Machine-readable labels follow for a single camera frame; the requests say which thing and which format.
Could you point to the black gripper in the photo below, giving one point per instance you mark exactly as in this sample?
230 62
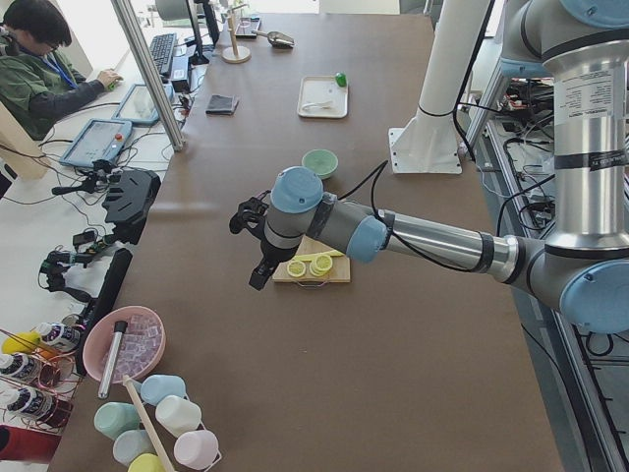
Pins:
269 252

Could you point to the white ceramic spoon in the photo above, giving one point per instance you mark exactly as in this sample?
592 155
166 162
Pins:
320 105

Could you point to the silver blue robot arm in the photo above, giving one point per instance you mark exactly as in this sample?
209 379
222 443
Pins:
574 259

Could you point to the mint green bowl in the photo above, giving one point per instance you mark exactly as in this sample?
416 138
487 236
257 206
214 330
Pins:
322 162

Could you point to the pink bowl with ice cubes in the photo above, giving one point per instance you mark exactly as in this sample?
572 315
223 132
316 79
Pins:
141 348

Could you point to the metal tube in pink bowl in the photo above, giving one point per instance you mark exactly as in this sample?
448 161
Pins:
120 328

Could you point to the single lemon slice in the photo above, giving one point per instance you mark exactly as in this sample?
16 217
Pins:
296 269

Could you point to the yellow plastic knife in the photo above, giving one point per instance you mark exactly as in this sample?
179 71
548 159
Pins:
325 255

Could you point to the wooden cutting board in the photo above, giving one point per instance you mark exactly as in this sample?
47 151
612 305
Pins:
340 271

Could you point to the light blue cup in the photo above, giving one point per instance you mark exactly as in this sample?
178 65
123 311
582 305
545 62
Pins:
156 387

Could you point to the white cup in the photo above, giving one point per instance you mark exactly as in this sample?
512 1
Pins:
178 415

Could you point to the grey folded cloth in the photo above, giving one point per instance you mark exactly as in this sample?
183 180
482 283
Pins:
222 104

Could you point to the white rectangular tray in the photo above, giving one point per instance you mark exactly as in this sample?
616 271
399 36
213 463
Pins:
322 88

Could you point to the pink cup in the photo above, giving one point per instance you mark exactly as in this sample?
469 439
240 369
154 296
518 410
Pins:
197 449

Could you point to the upper blue teach pendant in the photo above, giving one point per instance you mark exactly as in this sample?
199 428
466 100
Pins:
137 107

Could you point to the blue teach pendant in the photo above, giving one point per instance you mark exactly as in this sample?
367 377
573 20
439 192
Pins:
99 139
137 107

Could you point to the green lime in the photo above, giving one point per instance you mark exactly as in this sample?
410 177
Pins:
341 80

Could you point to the lower blue teach pendant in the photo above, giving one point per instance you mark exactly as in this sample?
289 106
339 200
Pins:
99 139

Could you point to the mint green cup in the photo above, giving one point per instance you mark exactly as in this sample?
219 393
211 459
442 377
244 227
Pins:
112 419

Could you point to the wooden cup tree stand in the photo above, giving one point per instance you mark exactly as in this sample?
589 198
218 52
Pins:
235 53

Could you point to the pale blue cup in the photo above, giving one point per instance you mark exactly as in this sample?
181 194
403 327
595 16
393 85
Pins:
131 444

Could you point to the yellow cup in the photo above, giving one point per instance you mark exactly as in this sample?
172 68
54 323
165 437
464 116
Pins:
146 462

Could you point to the metal scoop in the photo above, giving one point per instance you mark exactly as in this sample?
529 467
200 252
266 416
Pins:
276 39

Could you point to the black keyboard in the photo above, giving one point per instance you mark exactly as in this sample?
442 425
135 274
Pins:
161 49

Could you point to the yellow lemon fruit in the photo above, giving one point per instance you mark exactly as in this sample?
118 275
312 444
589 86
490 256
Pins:
23 342

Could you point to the seated person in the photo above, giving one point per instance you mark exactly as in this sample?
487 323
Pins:
39 84

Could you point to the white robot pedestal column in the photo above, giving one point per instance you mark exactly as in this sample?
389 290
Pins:
429 142

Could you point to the aluminium frame post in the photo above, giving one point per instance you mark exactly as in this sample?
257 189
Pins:
128 22

